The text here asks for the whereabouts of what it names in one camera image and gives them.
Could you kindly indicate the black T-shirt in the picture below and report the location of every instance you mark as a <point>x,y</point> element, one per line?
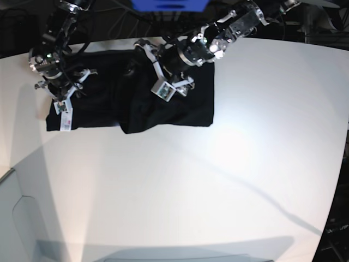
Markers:
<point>119,94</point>

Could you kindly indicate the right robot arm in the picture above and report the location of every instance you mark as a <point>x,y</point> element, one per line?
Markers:
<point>48,58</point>

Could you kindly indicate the blue box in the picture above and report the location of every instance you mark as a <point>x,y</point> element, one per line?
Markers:
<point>168,5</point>

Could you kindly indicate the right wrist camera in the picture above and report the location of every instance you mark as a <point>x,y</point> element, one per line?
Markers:
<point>63,106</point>

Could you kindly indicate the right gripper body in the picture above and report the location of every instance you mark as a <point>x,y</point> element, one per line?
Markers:
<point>65,85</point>

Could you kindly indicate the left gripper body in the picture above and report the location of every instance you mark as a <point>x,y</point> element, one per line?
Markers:
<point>167,63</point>

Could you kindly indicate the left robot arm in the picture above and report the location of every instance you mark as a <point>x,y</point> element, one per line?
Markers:
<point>206,44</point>

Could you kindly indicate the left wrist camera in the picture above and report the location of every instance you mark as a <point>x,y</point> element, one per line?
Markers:
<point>163,90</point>

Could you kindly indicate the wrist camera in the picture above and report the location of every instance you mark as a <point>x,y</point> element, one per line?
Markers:
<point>163,90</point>
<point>63,106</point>

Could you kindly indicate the white clothing tag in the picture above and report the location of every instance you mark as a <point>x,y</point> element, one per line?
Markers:
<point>66,121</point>

